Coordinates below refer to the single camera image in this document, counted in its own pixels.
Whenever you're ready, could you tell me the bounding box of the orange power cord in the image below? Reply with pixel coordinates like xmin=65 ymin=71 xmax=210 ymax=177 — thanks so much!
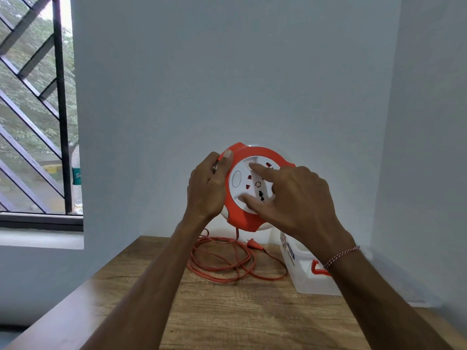
xmin=186 ymin=228 xmax=289 ymax=284

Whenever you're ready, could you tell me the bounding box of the black window grille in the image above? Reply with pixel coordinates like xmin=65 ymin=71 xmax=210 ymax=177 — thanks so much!
xmin=0 ymin=0 xmax=84 ymax=232

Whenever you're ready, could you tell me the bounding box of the person's right forearm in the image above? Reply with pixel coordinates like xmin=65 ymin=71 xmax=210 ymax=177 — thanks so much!
xmin=321 ymin=246 xmax=453 ymax=350

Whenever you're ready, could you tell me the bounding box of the clear plastic bottle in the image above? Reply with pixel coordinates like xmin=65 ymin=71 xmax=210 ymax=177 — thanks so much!
xmin=71 ymin=143 xmax=84 ymax=215

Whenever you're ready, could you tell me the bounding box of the orange white extension cord reel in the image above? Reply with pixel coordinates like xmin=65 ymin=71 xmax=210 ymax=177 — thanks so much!
xmin=217 ymin=142 xmax=297 ymax=232

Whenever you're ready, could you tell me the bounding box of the person's left hand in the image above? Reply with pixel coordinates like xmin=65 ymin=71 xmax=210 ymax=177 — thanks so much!
xmin=182 ymin=149 xmax=234 ymax=226

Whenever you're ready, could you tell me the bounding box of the clear plastic storage box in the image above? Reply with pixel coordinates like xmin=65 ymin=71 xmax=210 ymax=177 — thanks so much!
xmin=279 ymin=232 xmax=373 ymax=296

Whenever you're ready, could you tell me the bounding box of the person's left forearm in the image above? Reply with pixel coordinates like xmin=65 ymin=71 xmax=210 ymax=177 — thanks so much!
xmin=78 ymin=211 xmax=223 ymax=350

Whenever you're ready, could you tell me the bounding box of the red white thread bracelet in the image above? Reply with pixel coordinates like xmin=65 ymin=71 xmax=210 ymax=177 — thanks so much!
xmin=323 ymin=245 xmax=361 ymax=270

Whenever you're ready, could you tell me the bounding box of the person's right hand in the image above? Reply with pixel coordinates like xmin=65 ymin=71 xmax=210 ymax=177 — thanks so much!
xmin=237 ymin=163 xmax=356 ymax=260

